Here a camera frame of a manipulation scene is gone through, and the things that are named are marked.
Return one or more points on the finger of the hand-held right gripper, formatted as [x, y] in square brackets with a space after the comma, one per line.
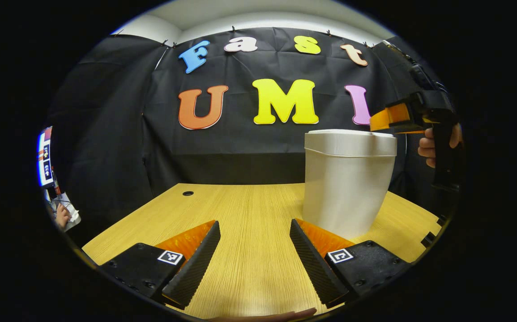
[390, 117]

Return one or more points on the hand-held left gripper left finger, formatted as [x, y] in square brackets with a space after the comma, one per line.
[193, 268]

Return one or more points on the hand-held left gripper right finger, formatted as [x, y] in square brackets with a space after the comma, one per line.
[313, 264]

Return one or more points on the white desktop garbage bin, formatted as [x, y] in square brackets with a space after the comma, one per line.
[348, 188]

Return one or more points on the wooden desktop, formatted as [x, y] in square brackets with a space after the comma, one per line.
[249, 237]

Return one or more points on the black backdrop cloth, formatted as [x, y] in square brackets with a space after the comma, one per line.
[240, 147]

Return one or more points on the white paper sheet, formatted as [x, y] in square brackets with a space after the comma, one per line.
[71, 209]

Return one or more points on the computer monitor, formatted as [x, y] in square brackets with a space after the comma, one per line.
[45, 158]

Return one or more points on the black desk edge bracket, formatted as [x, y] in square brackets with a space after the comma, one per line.
[428, 239]
[442, 220]

